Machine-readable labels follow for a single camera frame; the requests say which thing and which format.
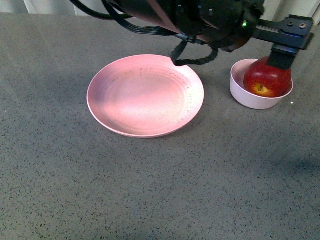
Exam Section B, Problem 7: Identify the pink bowl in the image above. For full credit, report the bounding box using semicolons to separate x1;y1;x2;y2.
230;59;294;110

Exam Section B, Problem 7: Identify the red apple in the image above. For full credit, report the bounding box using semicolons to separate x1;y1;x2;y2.
243;56;292;98

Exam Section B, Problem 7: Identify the black ribbon cable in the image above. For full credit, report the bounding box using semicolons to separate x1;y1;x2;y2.
69;0;219;67

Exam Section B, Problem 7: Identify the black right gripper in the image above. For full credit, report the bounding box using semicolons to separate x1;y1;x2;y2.
239;15;314;70

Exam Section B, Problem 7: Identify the pink plate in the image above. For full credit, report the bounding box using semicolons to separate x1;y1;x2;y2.
86;54;205;138

